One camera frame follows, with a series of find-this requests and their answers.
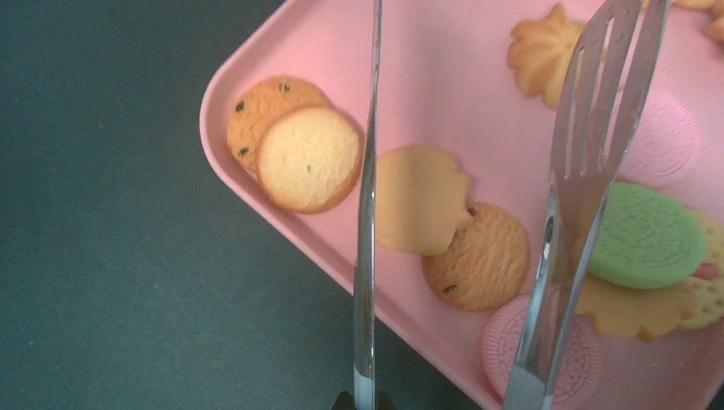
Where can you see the orange rosette butter cookie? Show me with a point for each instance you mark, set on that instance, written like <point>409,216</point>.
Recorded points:
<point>540,53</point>

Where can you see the metal serving tongs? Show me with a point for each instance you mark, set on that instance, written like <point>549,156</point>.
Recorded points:
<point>604,92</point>

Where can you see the green round cookie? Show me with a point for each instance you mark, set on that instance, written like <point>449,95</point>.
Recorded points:
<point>647,240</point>

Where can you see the pale round butter cookie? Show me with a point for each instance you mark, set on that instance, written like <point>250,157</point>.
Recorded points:
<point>309,160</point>

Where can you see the chocolate chip cookie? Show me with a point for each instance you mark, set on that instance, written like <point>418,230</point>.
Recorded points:
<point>486,263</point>

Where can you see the pink round cookie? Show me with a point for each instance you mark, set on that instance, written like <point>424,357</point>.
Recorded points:
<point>580,369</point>
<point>666,145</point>

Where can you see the red marked dotted cracker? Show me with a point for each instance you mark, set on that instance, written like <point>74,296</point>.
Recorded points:
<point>706,284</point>

